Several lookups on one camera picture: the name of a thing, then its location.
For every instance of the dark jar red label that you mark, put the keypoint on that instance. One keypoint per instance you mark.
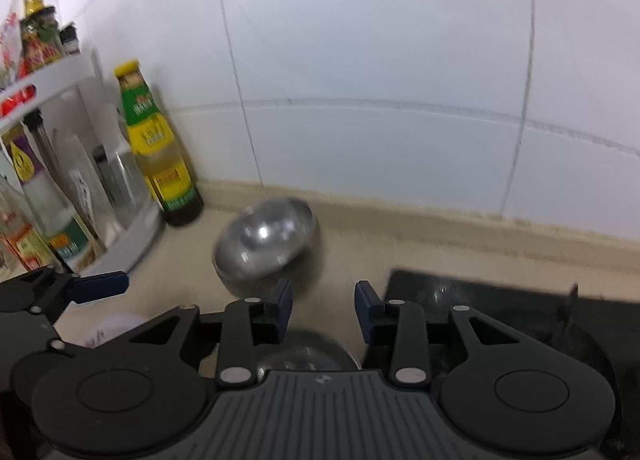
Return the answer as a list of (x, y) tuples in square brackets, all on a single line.
[(42, 42)]

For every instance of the white two-tier spice rack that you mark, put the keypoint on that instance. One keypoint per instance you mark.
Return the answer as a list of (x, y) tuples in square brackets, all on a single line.
[(145, 235)]

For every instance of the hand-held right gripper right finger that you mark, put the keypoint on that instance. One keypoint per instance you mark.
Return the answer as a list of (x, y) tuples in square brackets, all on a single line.
[(364, 309)]

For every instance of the purple label soy sauce bottle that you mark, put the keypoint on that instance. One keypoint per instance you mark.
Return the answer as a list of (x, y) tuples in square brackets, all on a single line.
[(47, 200)]

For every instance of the clear red-print seasoning packet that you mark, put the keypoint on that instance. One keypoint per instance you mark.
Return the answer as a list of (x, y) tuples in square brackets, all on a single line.
[(10, 49)]

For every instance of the large white floral plate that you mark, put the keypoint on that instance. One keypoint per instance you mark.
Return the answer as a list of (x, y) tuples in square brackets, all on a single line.
[(112, 330)]

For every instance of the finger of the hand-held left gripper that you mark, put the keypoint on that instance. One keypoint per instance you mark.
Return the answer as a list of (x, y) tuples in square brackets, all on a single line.
[(100, 285)]

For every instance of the black burner grate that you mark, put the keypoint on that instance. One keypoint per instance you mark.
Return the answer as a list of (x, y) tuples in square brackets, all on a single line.
[(573, 295)]

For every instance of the yellow cap vinegar bottle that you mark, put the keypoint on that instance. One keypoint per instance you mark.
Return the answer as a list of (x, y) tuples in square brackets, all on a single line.
[(25, 245)]

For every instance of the red packet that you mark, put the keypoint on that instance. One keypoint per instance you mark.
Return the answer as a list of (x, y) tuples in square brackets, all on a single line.
[(17, 98)]

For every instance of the small black jar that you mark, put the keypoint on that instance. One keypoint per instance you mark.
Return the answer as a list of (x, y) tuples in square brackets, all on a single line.
[(70, 38)]

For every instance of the green yellow label sauce bottle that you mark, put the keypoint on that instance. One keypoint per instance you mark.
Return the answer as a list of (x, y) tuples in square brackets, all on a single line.
[(160, 159)]

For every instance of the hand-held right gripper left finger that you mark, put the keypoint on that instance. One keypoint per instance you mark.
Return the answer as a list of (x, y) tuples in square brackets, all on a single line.
[(285, 307)]

